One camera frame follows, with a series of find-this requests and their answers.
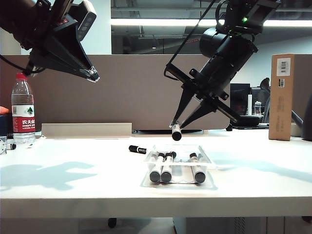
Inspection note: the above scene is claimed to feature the black computer monitor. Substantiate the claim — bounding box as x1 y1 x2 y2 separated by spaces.
230 83 251 115

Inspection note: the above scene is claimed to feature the black oval base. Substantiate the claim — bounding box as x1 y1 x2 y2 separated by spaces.
136 129 203 135

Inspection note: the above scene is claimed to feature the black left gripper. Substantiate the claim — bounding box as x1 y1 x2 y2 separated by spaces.
21 0 100 83

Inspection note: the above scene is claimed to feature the black office chair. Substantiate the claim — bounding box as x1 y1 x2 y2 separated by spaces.
259 78 271 125

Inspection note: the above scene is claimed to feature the silver metal bracket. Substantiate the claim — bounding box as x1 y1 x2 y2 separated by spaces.
0 135 7 156

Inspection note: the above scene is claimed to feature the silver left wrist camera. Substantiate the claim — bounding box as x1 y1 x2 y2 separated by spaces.
77 0 97 41

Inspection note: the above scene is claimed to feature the brown desk partition panel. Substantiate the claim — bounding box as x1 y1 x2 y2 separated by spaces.
0 54 231 131

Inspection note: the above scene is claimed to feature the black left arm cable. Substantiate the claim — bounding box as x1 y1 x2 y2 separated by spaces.
0 55 47 76

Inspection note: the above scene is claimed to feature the tall cardboard box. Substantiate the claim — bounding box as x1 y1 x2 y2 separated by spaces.
269 53 295 141

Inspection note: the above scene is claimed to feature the black round cushion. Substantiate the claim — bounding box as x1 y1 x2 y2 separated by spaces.
236 115 260 127

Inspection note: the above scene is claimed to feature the dark blue bag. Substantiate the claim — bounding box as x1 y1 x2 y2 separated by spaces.
0 114 13 136

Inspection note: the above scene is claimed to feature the red-label water bottle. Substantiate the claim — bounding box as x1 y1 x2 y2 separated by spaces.
11 72 36 144

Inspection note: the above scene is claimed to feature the clear plastic packaging tray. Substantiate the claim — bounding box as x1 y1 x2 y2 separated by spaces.
140 144 218 191

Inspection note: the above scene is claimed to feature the black-capped whiteboard marker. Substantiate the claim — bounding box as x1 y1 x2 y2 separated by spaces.
189 152 207 184
128 145 149 155
171 123 182 141
160 151 177 184
149 152 165 183

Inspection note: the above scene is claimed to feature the long ceiling light strip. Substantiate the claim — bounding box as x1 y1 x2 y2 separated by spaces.
111 19 312 27

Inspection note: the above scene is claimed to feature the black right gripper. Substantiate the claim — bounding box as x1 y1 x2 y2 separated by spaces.
165 59 239 129

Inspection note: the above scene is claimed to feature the beige cable tray cover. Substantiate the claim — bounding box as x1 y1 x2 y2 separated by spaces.
41 122 133 139

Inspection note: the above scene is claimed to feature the brown side partition panel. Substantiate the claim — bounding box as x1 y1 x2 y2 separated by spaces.
291 54 312 124

